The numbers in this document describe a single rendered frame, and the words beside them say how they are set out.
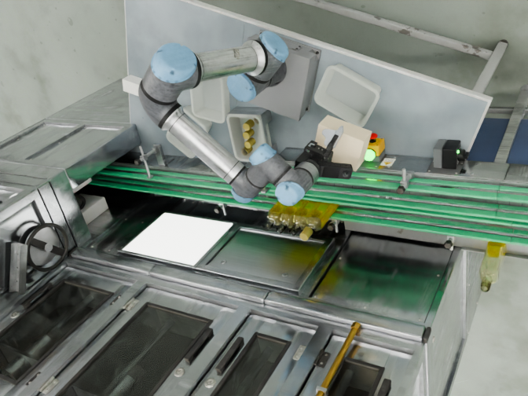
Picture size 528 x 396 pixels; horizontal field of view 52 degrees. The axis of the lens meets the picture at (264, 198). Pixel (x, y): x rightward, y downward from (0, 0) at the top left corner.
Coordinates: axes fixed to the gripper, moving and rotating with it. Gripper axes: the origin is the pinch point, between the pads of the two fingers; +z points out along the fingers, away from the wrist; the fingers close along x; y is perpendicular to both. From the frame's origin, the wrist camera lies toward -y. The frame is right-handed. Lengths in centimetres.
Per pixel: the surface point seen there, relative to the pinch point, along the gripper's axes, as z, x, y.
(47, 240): -37, 77, 108
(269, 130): 31, 26, 41
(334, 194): 15.8, 32.4, 2.0
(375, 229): 22, 46, -17
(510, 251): 23, 30, -64
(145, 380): -72, 65, 25
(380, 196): 18.5, 26.9, -14.9
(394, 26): 90, -10, 14
